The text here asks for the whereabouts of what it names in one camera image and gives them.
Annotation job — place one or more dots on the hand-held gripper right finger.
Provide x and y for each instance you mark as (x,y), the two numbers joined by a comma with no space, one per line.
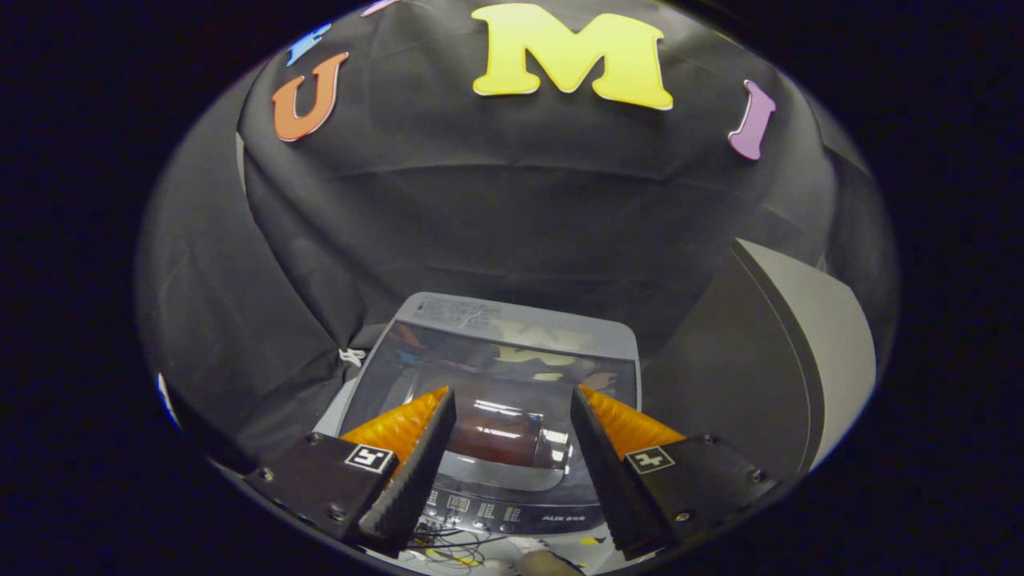
(604,472)

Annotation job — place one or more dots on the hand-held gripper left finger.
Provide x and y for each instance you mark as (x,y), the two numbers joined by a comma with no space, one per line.
(420,472)

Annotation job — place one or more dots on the grey washing machine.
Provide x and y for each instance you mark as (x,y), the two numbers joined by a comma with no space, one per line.
(512,504)

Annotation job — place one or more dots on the grey cabinet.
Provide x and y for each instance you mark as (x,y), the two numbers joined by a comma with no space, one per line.
(800,344)

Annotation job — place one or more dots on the black backdrop cloth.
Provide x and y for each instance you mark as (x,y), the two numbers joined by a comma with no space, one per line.
(480,216)

